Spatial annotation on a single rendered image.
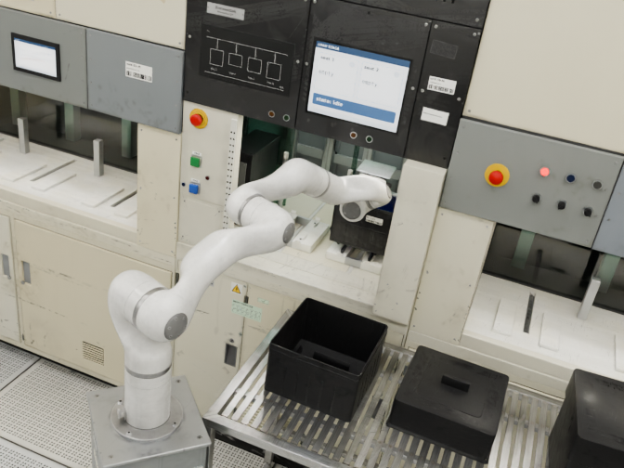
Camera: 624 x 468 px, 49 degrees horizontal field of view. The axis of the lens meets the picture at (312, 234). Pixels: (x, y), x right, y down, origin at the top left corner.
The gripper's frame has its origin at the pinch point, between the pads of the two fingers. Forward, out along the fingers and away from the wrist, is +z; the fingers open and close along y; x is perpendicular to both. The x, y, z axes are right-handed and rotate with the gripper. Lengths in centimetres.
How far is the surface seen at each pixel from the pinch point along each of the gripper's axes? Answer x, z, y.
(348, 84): 39, -31, -8
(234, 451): -119, -33, -30
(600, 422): -17, -74, 80
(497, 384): -33, -52, 56
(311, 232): -28.9, -0.5, -20.2
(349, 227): -17.1, -10.1, -4.1
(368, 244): -22.0, -10.0, 3.7
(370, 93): 37.9, -31.0, -0.7
